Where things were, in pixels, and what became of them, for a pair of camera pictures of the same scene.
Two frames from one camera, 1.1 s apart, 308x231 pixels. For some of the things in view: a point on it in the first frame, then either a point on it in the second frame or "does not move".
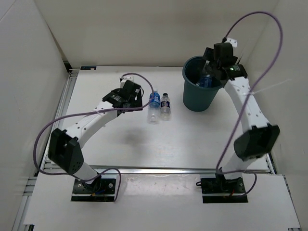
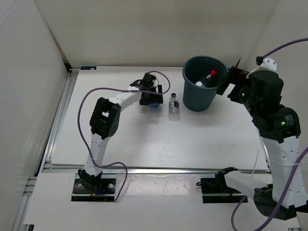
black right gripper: (209, 55) to (234, 76)
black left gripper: (137, 103) to (157, 98)
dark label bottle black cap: (165, 110) to (173, 108)
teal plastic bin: (197, 98) does not move
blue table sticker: (88, 68) does not move
